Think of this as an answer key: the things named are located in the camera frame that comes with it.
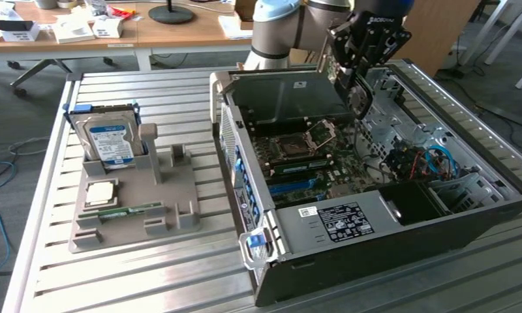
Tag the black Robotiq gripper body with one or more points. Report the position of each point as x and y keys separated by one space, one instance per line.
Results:
x=381 y=16

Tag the Nvidia graphics card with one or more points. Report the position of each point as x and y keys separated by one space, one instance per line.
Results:
x=356 y=94

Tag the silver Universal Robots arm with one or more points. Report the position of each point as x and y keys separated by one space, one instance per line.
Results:
x=278 y=32

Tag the blue expansion slot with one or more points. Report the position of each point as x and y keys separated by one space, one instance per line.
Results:
x=287 y=187

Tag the wooden cabinet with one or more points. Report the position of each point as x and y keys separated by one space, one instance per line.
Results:
x=435 y=36

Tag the stack of white papers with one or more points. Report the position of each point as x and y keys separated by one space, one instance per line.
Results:
x=235 y=27

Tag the black CPU socket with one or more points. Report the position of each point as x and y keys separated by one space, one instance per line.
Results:
x=294 y=146

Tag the installed RAM stick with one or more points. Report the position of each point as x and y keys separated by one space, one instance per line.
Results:
x=300 y=167

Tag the green motherboard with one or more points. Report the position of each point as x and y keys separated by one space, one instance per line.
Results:
x=343 y=172

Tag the black round lamp base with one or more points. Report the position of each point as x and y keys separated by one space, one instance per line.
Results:
x=171 y=15

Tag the silver chipset heatsink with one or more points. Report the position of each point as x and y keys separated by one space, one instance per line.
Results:
x=340 y=191

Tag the silver disk bay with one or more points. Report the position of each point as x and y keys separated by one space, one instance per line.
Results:
x=465 y=192

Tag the black plastic shroud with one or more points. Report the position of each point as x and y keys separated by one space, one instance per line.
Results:
x=417 y=202

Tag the red plastic item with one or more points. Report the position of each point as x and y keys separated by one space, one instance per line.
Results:
x=123 y=13

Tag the small white labelled box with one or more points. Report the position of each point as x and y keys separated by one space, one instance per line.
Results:
x=105 y=28

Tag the grey power supply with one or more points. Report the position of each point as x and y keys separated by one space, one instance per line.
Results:
x=300 y=234

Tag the hard disk with blue carrier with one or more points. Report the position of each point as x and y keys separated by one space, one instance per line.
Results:
x=108 y=140

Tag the white open cardboard box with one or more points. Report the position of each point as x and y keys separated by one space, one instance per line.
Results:
x=71 y=31

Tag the grey parts rack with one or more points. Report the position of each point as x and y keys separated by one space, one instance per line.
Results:
x=129 y=195

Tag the grey cup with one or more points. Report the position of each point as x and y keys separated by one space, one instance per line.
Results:
x=45 y=4

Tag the black open PC case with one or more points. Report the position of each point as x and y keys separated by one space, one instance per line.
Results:
x=374 y=267

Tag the wooden top desk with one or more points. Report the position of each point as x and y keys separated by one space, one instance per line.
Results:
x=34 y=47

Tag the silver CPU chip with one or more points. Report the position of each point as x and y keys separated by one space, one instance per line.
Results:
x=100 y=192

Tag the green loose RAM stick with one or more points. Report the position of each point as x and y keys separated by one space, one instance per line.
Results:
x=121 y=211

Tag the black and white box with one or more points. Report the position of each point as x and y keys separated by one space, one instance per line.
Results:
x=18 y=31

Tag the white table frame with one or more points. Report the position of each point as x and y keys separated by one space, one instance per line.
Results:
x=505 y=29

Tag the CPU socket with metal frame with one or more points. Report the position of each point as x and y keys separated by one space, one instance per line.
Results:
x=319 y=130

